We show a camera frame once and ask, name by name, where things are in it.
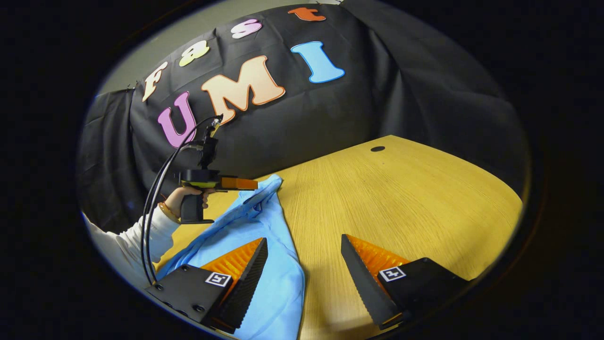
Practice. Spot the light blue T-shirt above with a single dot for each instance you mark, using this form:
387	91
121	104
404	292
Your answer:
278	283

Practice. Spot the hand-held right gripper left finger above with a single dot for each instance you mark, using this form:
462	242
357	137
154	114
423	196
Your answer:
247	288

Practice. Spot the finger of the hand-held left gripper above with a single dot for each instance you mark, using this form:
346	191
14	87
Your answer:
238	183

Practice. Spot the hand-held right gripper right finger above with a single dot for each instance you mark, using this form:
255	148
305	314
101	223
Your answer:
365	288

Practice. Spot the black backdrop cloth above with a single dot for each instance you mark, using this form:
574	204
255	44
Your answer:
330	113

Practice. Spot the black round table grommet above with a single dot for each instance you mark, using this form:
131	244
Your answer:
377	148

